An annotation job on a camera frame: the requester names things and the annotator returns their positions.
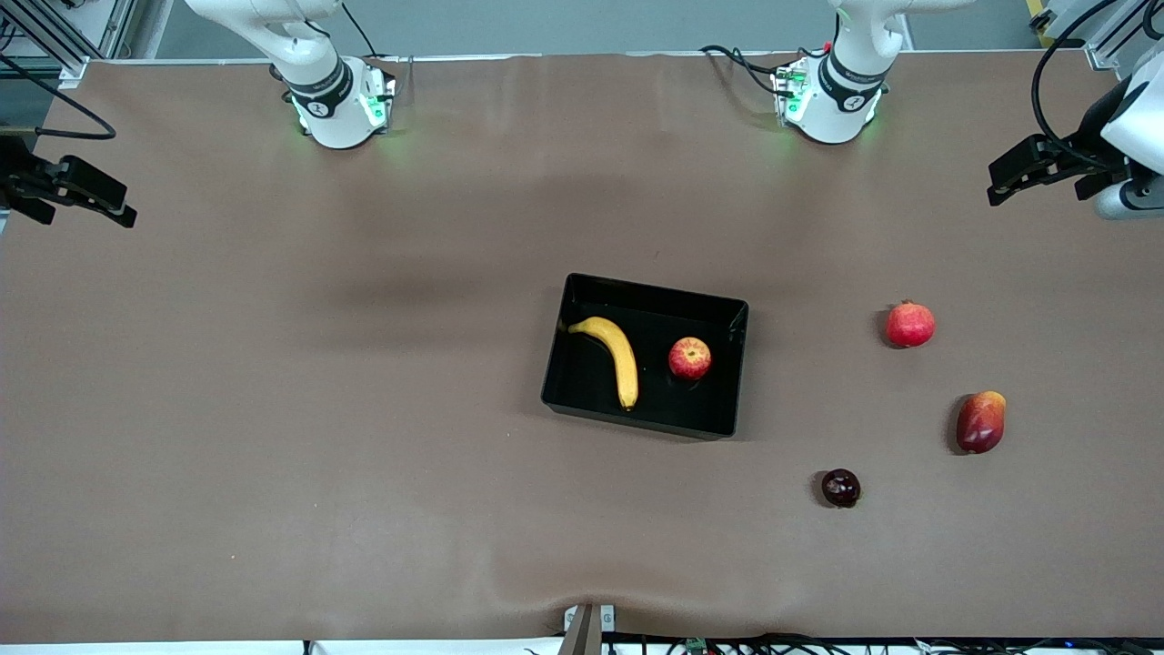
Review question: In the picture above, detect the red yellow apple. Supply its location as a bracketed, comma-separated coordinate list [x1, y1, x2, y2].
[668, 337, 713, 381]

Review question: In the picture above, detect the red yellow mango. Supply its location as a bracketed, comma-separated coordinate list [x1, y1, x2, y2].
[956, 390, 1008, 455]

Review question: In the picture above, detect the black right arm base cable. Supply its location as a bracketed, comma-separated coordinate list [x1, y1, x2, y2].
[341, 0, 379, 58]

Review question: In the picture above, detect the red pomegranate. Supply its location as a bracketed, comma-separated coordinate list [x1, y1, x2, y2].
[886, 300, 937, 349]

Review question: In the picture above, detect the black rectangular plastic box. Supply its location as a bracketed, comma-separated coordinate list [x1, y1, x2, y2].
[541, 273, 749, 441]

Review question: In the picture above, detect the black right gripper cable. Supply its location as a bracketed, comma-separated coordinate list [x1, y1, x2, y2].
[0, 53, 117, 140]

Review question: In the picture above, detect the aluminium frame profile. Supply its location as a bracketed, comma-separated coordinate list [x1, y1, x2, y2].
[0, 0, 137, 87]
[1028, 0, 1164, 74]

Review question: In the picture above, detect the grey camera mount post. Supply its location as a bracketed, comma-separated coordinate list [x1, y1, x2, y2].
[562, 603, 617, 655]

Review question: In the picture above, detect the brown table mat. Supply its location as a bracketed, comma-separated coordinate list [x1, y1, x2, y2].
[0, 50, 1164, 642]

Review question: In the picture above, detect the dark purple mangosteen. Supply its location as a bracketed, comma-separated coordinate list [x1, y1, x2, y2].
[821, 469, 862, 509]

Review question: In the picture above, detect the black left arm base cable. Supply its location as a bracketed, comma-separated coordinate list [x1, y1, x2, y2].
[698, 44, 801, 96]

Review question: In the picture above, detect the black arm base cable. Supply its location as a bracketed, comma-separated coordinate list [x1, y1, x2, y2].
[698, 44, 801, 96]
[341, 0, 379, 58]

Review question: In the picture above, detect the yellow banana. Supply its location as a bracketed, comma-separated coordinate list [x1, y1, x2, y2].
[568, 316, 639, 411]

